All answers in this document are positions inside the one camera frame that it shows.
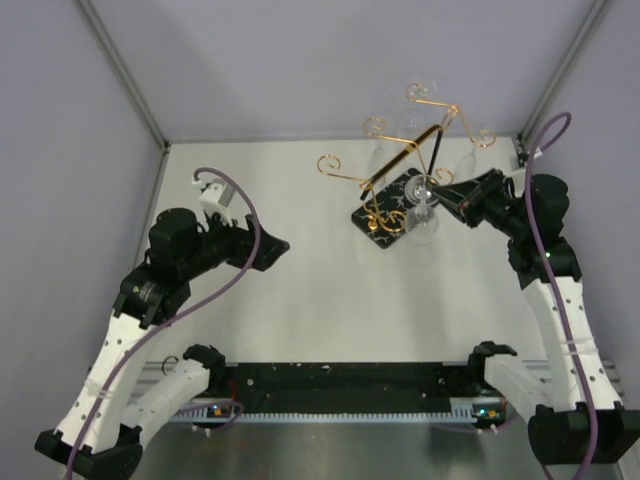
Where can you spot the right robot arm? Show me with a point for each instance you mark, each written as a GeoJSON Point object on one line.
{"type": "Point", "coordinates": [579, 418]}

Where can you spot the white cable duct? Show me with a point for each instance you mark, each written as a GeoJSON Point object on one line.
{"type": "Point", "coordinates": [456, 411]}

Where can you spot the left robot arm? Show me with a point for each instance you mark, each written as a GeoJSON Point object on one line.
{"type": "Point", "coordinates": [105, 433]}

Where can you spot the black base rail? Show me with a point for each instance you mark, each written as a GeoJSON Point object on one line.
{"type": "Point", "coordinates": [342, 387]}

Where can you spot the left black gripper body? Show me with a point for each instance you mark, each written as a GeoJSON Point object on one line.
{"type": "Point", "coordinates": [221, 244]}

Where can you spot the gold wire glass rack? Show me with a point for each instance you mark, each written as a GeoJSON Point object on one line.
{"type": "Point", "coordinates": [329, 164]}

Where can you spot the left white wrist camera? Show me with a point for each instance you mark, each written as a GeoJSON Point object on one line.
{"type": "Point", "coordinates": [215, 198]}

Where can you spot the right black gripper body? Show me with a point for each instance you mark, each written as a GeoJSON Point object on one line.
{"type": "Point", "coordinates": [490, 204]}

